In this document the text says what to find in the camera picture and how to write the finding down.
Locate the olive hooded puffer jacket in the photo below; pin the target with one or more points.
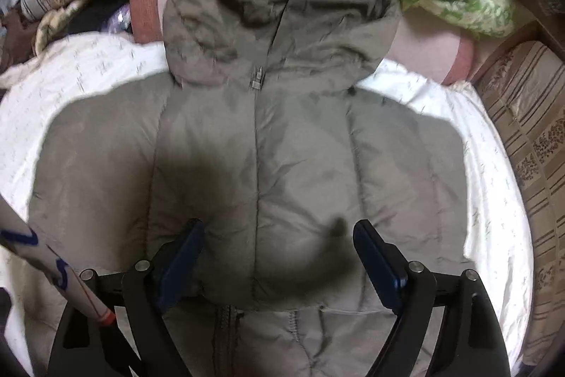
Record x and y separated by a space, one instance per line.
259 128

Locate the pink quilted pillow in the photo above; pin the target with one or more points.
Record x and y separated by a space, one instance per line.
423 43

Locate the dark brown garment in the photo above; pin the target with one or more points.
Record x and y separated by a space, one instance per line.
20 38

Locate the cream floral cloth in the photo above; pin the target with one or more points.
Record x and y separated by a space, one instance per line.
53 23

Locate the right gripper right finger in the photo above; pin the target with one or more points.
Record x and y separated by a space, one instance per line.
409 294

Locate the white leaf-print quilt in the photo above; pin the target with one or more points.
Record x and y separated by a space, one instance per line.
498 237

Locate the striped brown bolster quilt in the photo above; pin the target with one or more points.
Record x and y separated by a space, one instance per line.
523 92

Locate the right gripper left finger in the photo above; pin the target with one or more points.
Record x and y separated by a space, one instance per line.
147 291

